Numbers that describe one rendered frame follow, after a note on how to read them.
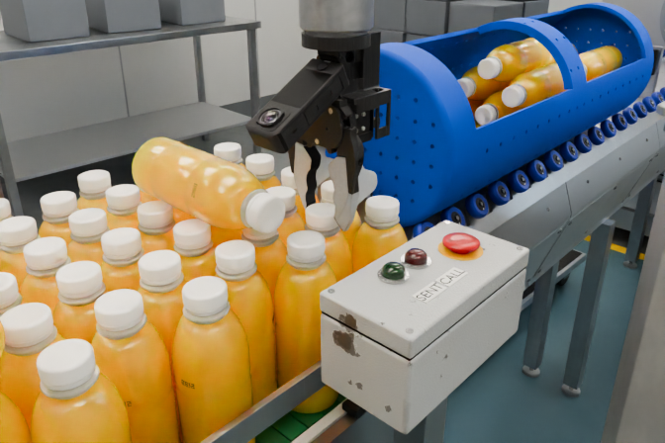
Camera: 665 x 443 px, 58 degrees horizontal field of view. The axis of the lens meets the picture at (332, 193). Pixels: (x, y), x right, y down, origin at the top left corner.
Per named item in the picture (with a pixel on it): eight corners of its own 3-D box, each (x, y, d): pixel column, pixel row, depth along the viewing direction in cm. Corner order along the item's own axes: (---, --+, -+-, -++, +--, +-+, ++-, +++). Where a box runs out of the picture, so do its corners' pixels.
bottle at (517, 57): (537, 77, 127) (494, 94, 114) (513, 57, 129) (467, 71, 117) (558, 49, 122) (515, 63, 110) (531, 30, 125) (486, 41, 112)
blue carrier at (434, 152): (643, 126, 147) (665, 4, 137) (446, 252, 89) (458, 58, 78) (533, 107, 166) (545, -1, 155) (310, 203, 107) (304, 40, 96)
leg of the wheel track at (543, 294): (542, 372, 207) (571, 207, 182) (534, 380, 203) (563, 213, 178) (526, 364, 210) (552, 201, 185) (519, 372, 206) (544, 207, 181)
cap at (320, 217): (298, 223, 68) (298, 209, 67) (323, 213, 71) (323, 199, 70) (322, 234, 66) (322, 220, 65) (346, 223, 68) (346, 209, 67)
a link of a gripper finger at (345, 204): (391, 220, 68) (380, 140, 66) (356, 237, 64) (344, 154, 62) (369, 217, 70) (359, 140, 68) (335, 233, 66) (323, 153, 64)
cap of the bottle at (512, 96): (502, 97, 114) (497, 99, 113) (512, 80, 112) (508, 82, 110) (518, 110, 113) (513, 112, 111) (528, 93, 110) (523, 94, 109)
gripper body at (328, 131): (391, 141, 67) (396, 31, 62) (339, 161, 61) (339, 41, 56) (340, 128, 72) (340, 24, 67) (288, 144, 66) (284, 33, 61)
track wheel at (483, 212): (482, 188, 103) (473, 192, 104) (468, 195, 100) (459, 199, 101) (495, 211, 102) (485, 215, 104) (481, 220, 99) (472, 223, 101)
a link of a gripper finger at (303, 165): (339, 206, 73) (351, 137, 69) (305, 221, 69) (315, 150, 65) (322, 194, 75) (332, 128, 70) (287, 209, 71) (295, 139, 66)
